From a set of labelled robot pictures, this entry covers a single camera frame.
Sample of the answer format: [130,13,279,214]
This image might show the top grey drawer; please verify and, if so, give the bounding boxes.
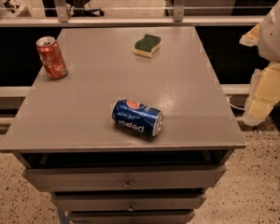
[22,164,226,192]

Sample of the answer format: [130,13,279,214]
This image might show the blue pepsi can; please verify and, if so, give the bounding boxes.
[112,100,163,136]

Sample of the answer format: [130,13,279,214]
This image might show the grey drawer cabinet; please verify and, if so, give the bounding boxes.
[0,27,245,224]

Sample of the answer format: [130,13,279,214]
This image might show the metal railing frame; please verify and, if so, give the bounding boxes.
[0,0,264,27]

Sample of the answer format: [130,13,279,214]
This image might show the grey drawer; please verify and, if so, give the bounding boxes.
[70,210,194,224]
[52,193,206,212]
[22,164,226,192]

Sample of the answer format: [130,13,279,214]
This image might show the white cable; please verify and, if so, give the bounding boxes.
[227,100,246,112]

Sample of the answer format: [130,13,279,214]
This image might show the green yellow sponge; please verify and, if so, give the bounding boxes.
[133,34,161,58]

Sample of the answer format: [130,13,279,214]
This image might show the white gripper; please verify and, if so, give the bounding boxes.
[239,0,280,126]

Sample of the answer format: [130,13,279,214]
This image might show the middle grey drawer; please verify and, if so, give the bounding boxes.
[52,193,206,212]

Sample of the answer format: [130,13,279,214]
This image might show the bottom grey drawer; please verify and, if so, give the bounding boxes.
[70,210,194,224]

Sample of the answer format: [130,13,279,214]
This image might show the orange soda can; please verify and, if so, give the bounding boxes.
[36,36,68,79]

